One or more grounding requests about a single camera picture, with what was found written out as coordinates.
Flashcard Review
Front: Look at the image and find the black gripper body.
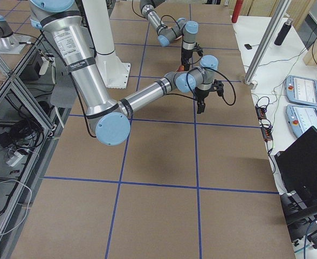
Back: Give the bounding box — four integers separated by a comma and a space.
181, 48, 194, 66
195, 87, 210, 106

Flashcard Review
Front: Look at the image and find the near blue teach pendant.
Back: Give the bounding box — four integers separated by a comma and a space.
285, 105, 317, 138

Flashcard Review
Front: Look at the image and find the black water bottle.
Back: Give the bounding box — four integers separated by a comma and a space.
274, 18, 293, 46

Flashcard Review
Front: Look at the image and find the pink bowl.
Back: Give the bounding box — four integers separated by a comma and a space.
176, 65, 187, 72

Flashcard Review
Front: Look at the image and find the far blue teach pendant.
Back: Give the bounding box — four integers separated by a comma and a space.
285, 75, 317, 107

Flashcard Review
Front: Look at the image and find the orange black usb hub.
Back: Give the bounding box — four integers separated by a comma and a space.
255, 105, 273, 142

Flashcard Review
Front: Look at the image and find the red cylinder bottle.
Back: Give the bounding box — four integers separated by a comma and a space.
231, 0, 244, 23

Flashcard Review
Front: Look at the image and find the blue teach pendant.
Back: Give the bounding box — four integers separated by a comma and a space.
285, 75, 317, 107
285, 105, 317, 138

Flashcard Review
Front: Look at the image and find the black laptop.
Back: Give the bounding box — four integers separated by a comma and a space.
274, 126, 317, 200

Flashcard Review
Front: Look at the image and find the aluminium frame post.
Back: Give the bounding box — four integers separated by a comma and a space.
243, 0, 291, 90

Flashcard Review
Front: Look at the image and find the small black puck device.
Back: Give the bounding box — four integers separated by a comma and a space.
244, 44, 252, 50

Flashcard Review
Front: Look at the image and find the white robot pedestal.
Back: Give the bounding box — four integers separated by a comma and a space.
82, 0, 131, 89

